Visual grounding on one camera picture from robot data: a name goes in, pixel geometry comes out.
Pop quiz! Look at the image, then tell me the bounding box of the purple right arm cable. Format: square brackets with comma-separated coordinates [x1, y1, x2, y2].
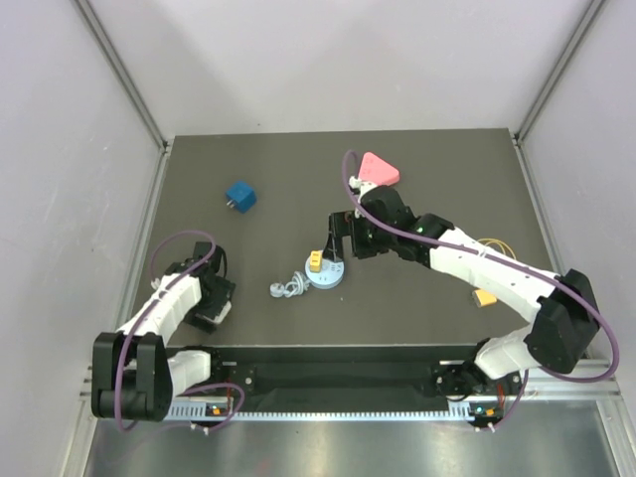
[340, 149, 622, 433]

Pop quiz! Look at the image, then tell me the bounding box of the yellow coiled cable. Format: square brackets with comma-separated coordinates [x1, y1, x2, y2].
[476, 238, 518, 259]

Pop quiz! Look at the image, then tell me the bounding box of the right aluminium frame post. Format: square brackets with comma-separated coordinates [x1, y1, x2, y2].
[511, 0, 610, 145]

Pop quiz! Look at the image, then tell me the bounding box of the aluminium frame post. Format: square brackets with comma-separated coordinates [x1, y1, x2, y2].
[511, 0, 610, 145]
[73, 0, 173, 155]

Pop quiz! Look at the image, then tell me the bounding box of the blue cube plug adapter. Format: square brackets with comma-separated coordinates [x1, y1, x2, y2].
[226, 181, 256, 214]

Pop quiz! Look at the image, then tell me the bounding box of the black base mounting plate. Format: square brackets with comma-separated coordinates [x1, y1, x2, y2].
[168, 345, 528, 401]

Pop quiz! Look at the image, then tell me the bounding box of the light blue round socket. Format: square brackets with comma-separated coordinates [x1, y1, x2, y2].
[304, 258, 345, 290]

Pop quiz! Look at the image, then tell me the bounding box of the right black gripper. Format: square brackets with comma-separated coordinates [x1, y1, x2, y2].
[324, 210, 396, 263]

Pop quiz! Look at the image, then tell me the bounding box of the grey slotted cable duct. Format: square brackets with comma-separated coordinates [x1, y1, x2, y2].
[163, 400, 503, 422]

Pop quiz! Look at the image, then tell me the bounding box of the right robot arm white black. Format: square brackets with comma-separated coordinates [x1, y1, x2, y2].
[323, 186, 600, 394]

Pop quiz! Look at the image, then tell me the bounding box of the left aluminium frame post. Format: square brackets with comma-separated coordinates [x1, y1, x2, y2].
[73, 0, 173, 155]

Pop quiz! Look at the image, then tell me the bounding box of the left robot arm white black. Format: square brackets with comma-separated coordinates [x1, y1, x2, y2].
[90, 241, 236, 421]

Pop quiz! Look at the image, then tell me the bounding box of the light blue socket cord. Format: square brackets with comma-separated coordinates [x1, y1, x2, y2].
[267, 270, 312, 299]

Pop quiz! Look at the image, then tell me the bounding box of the yellow plug adapter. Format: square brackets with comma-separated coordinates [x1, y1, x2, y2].
[308, 250, 322, 273]

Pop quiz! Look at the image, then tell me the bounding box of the white square charger plug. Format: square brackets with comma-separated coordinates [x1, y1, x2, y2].
[212, 302, 232, 326]

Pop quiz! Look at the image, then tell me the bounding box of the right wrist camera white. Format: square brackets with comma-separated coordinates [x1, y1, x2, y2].
[348, 176, 378, 201]

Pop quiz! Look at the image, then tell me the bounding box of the pink triangular power strip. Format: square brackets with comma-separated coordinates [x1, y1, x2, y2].
[358, 152, 400, 186]

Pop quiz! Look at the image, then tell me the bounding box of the yellow charger on cable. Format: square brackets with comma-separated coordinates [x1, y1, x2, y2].
[472, 289, 498, 308]

